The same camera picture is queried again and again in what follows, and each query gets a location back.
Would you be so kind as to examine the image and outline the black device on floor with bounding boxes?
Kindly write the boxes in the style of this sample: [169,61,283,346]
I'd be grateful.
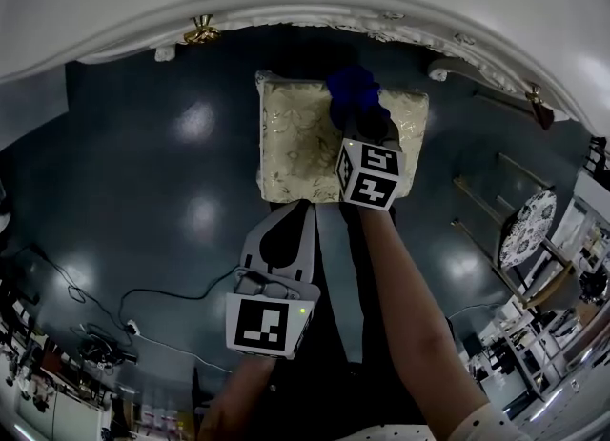
[71,328,140,370]

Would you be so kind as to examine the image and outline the blue cloth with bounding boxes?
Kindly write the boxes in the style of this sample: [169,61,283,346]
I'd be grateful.
[326,63,393,133]

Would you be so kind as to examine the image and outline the person's polka dot shirt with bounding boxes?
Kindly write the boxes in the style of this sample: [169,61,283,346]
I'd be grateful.
[333,400,530,441]

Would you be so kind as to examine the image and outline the white shelf rack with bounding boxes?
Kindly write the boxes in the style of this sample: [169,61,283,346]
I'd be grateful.
[476,167,610,403]

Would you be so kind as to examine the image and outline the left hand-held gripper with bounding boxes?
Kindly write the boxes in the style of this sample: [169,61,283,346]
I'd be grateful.
[224,200,322,361]

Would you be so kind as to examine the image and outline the person's right forearm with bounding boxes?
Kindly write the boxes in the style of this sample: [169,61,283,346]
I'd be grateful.
[356,200,493,431]

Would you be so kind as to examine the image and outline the black floor cable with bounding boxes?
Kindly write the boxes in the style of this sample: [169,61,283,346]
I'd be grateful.
[13,243,239,308]

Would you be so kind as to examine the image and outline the grey chair black frame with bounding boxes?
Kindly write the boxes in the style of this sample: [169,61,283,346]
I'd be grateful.
[517,257,586,312]

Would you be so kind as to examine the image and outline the person's left forearm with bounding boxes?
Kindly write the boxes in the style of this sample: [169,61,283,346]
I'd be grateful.
[197,355,278,441]

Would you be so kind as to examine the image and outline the person's black trousers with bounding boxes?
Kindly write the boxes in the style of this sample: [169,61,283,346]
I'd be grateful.
[192,200,461,441]

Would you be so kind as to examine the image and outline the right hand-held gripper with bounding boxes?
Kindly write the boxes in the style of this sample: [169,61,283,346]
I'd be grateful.
[335,112,407,213]

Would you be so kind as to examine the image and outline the cream upholstered stool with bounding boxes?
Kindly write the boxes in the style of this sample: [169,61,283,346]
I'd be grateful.
[254,70,430,205]

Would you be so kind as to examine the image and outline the white power strip cable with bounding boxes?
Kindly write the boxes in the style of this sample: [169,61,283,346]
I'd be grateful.
[137,331,234,374]

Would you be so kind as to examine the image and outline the floral cushion wooden stool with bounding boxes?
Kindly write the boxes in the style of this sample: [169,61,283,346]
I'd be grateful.
[450,186,580,311]

